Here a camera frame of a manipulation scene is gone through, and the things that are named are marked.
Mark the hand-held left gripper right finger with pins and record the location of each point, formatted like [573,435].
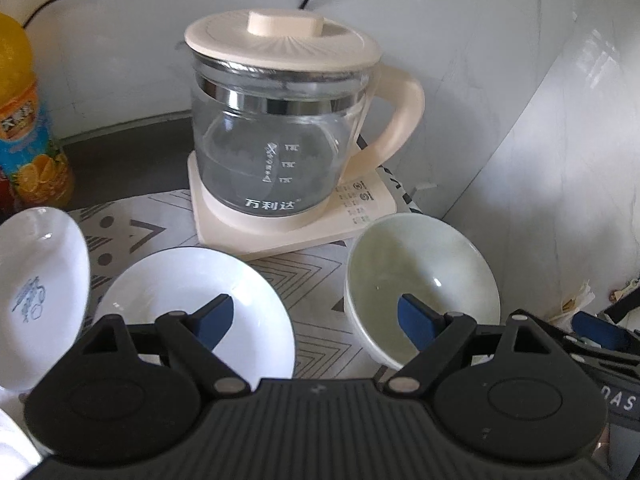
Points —
[415,322]

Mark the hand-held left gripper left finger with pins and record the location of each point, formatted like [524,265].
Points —
[215,317]

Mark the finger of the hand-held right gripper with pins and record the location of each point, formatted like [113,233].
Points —
[627,305]
[605,332]

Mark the plain white plate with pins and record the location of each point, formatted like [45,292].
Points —
[165,280]

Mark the pale green bowl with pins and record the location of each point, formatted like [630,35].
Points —
[400,255]

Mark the white plate with blue print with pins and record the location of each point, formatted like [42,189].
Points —
[45,270]

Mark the torn paper scrap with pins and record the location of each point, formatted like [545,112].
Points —
[577,302]

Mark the cream kettle base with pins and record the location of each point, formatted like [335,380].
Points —
[260,230]

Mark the patterned white cloth mat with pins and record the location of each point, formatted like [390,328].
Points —
[310,280]

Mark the glass kettle with cream lid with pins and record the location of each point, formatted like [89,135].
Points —
[280,125]

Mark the orange juice bottle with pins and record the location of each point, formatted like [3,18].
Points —
[30,125]

